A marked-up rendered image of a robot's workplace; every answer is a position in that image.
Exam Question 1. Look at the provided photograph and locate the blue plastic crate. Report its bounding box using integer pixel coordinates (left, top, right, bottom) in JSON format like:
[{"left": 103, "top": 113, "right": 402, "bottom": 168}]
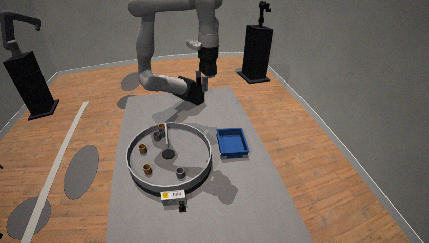
[{"left": 216, "top": 128, "right": 250, "bottom": 160}]

